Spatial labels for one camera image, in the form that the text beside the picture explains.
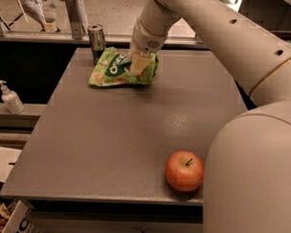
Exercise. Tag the red apple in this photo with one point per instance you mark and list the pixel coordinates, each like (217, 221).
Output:
(184, 171)

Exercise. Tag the grey cabinet drawer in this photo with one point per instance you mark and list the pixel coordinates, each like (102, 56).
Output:
(58, 222)

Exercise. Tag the silver blue redbull can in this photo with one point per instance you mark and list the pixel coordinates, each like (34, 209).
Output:
(97, 41)

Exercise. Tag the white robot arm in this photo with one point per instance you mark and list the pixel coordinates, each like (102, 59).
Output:
(247, 185)

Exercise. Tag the white pump dispenser bottle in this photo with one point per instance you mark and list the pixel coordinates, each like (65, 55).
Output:
(11, 99)

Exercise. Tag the cardboard box with print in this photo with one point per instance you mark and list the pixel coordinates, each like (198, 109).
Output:
(13, 220)

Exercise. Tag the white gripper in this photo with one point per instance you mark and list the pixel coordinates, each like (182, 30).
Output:
(144, 42)

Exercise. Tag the left metal railing bracket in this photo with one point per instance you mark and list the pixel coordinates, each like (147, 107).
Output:
(74, 18)

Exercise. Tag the green rice chip bag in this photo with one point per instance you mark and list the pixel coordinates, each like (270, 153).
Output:
(113, 68)

